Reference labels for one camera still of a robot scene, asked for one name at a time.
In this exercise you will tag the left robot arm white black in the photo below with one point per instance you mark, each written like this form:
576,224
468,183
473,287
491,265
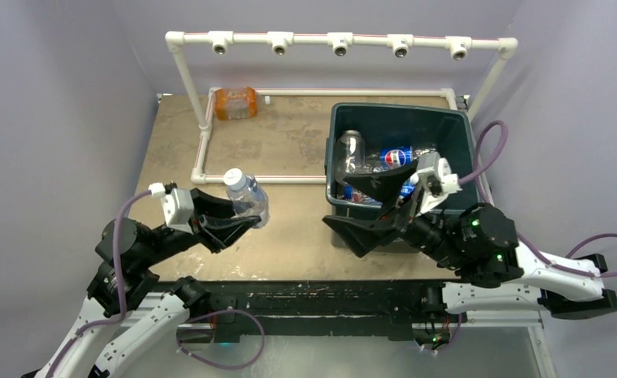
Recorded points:
96,345

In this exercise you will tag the clear crushed bottle back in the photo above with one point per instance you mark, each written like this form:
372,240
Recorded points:
247,196

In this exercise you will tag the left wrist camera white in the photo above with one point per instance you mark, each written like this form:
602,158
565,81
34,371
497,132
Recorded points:
177,205

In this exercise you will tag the white PVC pipe frame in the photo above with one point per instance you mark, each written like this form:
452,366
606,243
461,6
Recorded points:
340,43

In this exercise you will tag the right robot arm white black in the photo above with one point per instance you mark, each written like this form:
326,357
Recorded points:
495,268

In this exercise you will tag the clear Pepsi bottle blue cap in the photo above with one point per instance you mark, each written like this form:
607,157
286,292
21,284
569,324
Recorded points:
394,157

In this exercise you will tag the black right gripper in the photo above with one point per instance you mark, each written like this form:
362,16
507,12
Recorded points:
360,235

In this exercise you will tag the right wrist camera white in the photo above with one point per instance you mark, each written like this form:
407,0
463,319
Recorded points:
436,181

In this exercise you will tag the black table front rail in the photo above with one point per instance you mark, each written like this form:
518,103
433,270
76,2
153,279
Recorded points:
399,310

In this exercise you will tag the orange label bottle corner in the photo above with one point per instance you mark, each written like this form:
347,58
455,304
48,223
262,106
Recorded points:
238,103

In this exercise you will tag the clear crushed bottle front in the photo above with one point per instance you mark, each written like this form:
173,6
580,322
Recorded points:
349,153

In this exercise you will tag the clear crushed bottle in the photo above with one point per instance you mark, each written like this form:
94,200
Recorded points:
349,153
247,196

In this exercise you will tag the dark green plastic bin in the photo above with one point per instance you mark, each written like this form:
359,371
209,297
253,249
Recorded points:
386,125

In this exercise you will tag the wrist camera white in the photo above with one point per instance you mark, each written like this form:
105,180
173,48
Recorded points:
177,205
436,181

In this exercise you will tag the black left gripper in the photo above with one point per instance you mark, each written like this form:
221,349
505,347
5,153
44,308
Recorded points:
216,225

